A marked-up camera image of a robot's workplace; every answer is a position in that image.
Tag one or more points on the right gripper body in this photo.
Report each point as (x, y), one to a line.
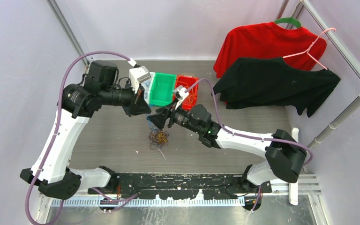
(179, 116)

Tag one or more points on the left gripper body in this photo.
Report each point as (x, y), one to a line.
(137, 96)

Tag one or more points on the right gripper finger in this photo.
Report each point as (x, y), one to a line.
(167, 108)
(159, 119)

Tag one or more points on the white plastic bin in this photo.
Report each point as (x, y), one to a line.
(147, 86)

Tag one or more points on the green plastic bin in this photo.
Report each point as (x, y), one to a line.
(161, 90)

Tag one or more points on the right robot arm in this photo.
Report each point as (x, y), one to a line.
(283, 158)

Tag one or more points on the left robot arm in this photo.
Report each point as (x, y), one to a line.
(99, 86)

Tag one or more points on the black t-shirt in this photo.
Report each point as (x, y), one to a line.
(250, 82)

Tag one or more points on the red t-shirt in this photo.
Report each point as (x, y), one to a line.
(266, 41)

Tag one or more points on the green hanger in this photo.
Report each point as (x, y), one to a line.
(289, 20)

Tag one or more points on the pink hanger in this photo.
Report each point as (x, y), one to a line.
(307, 51)

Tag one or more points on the metal clothes rack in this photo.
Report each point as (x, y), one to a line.
(334, 130)

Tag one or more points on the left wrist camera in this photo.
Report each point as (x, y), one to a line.
(137, 76)

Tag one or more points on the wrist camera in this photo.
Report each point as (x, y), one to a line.
(137, 76)
(180, 94)

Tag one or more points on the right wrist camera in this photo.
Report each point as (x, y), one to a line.
(180, 94)

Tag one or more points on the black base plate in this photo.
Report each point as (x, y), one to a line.
(179, 186)

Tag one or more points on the aluminium corner post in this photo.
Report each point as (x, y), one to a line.
(67, 22)

